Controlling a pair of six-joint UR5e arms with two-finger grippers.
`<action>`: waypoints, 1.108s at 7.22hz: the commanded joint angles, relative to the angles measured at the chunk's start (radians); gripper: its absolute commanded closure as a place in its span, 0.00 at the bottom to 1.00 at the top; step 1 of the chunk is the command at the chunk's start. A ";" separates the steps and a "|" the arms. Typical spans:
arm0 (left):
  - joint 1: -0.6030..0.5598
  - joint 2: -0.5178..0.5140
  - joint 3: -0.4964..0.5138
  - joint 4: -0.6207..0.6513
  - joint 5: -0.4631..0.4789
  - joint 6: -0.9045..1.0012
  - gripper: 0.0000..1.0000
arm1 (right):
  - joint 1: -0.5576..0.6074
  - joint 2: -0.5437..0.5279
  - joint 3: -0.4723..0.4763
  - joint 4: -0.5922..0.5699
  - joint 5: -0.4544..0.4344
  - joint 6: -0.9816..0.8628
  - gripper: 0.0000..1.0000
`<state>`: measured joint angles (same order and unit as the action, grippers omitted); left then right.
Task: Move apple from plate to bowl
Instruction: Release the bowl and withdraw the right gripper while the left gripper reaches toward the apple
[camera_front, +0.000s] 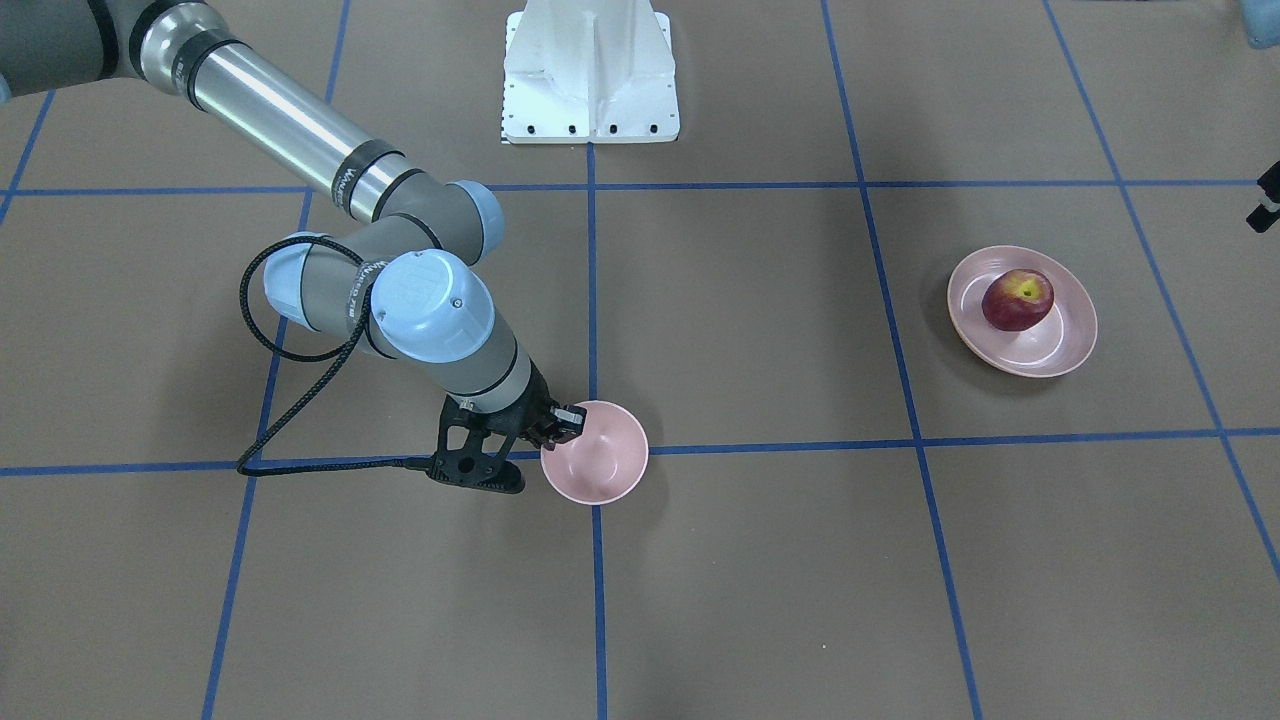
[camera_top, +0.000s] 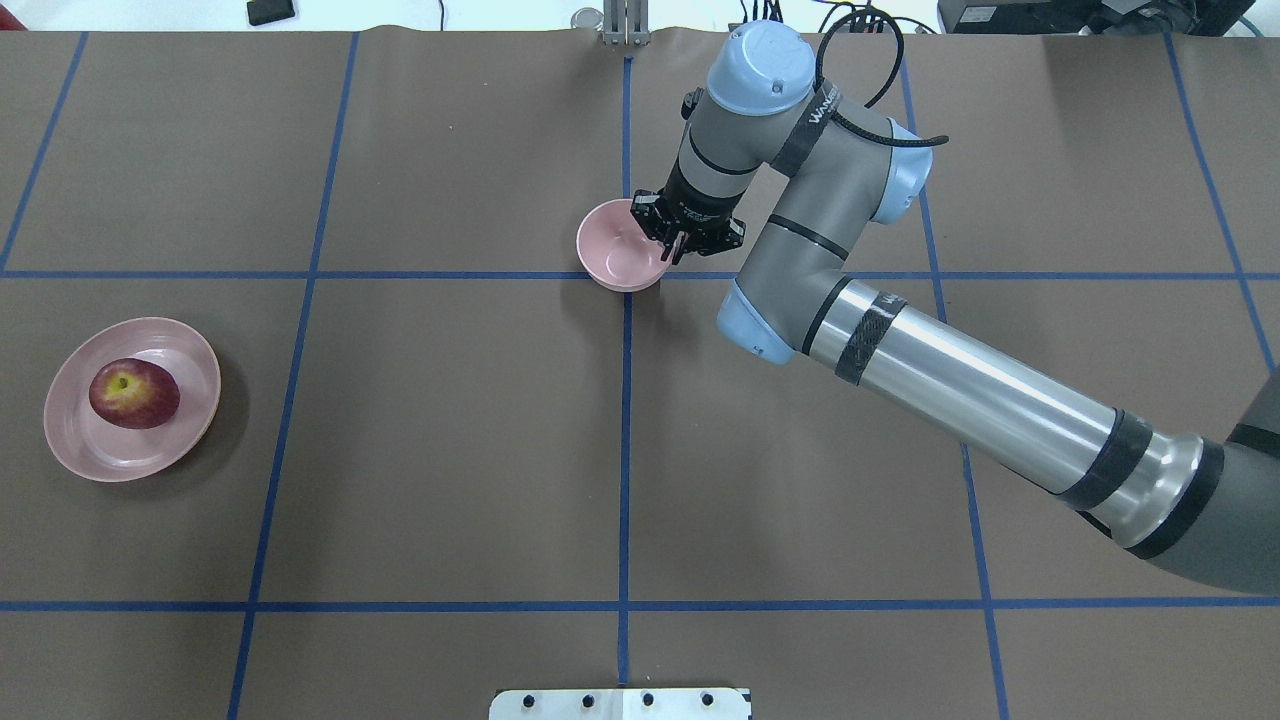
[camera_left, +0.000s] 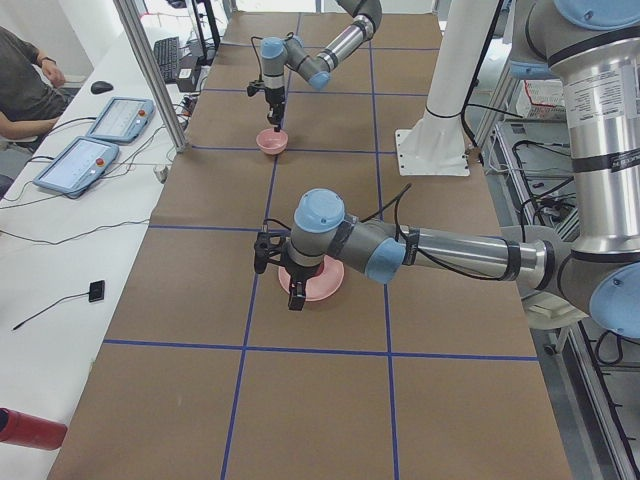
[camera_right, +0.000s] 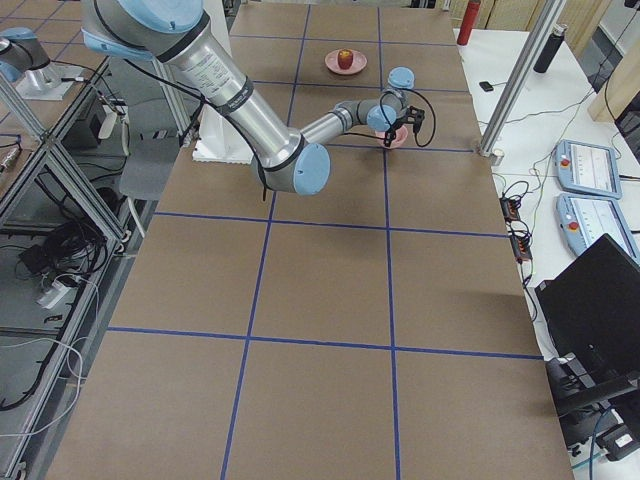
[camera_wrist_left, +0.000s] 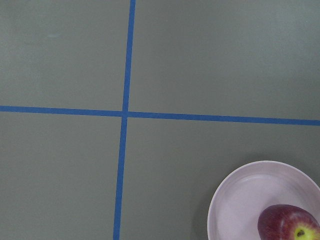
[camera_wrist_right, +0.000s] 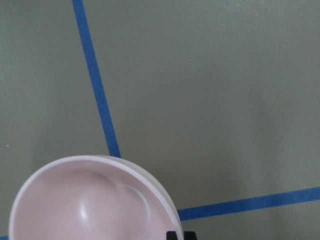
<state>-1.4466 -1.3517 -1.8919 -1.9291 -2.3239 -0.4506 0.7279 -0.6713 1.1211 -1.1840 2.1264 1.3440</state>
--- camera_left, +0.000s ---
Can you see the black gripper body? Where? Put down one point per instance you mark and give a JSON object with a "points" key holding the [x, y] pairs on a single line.
{"points": [[274, 97], [301, 272]]}

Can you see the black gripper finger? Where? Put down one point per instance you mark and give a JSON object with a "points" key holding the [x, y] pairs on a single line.
{"points": [[297, 295], [275, 117]]}

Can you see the pink bowl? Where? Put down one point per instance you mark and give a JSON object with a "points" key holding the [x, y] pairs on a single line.
{"points": [[272, 141]]}

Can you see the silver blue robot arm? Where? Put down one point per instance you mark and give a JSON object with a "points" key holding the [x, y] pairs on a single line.
{"points": [[593, 48], [275, 55]]}

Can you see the pink plate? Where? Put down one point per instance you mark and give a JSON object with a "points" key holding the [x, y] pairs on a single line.
{"points": [[322, 286]]}

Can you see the black keyboard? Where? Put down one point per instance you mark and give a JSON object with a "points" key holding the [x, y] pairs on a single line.
{"points": [[167, 56]]}

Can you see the far blue teach pendant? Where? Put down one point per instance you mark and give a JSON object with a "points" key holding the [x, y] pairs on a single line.
{"points": [[122, 120]]}

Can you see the blue teach pendant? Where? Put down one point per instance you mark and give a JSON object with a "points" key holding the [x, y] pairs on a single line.
{"points": [[122, 120], [78, 166]]}

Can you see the black computer mouse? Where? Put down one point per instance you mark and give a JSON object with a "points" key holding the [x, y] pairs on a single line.
{"points": [[99, 87]]}

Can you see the small black square device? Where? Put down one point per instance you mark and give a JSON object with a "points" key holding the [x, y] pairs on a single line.
{"points": [[96, 291]]}

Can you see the near blue teach pendant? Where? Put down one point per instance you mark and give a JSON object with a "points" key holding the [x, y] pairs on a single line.
{"points": [[78, 166]]}

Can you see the seated person dark shirt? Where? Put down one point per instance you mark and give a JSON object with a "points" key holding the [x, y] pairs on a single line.
{"points": [[31, 104]]}

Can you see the red water bottle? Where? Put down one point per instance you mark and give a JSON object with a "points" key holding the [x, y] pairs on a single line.
{"points": [[25, 430]]}

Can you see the aluminium frame post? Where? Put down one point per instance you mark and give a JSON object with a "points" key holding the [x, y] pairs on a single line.
{"points": [[142, 50]]}

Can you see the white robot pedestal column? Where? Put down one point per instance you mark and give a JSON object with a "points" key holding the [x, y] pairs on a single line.
{"points": [[435, 145]]}

